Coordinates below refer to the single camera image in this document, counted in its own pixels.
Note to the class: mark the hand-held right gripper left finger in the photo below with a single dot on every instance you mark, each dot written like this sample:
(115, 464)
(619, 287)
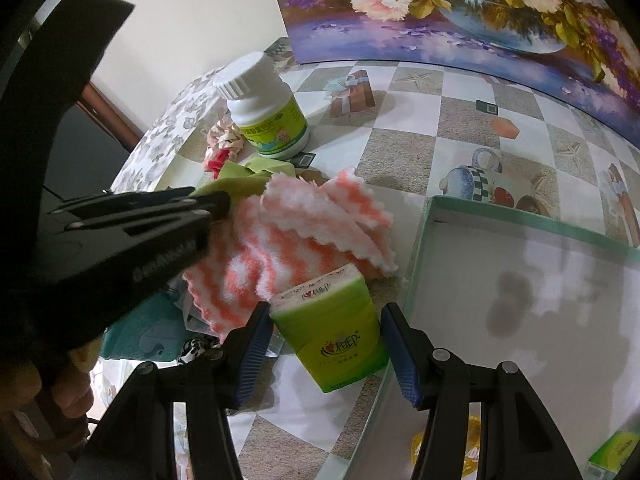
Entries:
(250, 355)

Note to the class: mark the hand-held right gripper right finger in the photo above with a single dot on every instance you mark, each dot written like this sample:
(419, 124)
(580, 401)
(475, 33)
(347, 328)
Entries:
(405, 360)

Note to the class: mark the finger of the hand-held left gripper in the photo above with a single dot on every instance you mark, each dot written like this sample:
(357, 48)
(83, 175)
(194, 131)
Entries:
(210, 205)

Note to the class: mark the light green cloth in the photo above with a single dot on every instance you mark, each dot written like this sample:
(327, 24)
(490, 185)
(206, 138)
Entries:
(245, 185)

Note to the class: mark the beige pink scrunchie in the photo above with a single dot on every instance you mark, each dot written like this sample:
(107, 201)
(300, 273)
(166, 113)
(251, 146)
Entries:
(225, 135)

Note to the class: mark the green tissue pack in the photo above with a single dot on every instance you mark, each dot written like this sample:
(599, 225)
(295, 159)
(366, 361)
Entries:
(335, 330)
(612, 455)

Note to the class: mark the yellow sponge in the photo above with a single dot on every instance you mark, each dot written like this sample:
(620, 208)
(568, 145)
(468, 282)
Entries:
(472, 440)

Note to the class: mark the white box green rim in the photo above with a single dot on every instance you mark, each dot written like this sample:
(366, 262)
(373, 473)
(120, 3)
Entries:
(525, 285)

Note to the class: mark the person's left hand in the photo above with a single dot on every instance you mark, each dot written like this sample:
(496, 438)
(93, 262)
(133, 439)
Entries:
(65, 385)

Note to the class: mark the leopard print scrunchie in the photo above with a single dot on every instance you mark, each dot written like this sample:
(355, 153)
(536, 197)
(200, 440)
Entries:
(192, 350)

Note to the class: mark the teal cloth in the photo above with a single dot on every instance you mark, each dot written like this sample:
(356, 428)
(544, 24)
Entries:
(145, 330)

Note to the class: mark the grey floral tablecloth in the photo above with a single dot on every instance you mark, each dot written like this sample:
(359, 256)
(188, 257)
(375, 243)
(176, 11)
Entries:
(170, 120)

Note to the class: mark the white bottle green label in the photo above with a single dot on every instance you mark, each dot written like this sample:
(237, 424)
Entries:
(265, 120)

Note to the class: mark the dark cabinet brown trim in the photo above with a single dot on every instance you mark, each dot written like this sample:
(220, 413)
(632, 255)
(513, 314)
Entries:
(95, 145)

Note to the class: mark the checkered printed tablecloth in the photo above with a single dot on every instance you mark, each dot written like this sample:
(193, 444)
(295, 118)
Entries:
(400, 125)

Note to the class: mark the flower vase painting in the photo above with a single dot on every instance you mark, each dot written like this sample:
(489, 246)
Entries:
(450, 0)

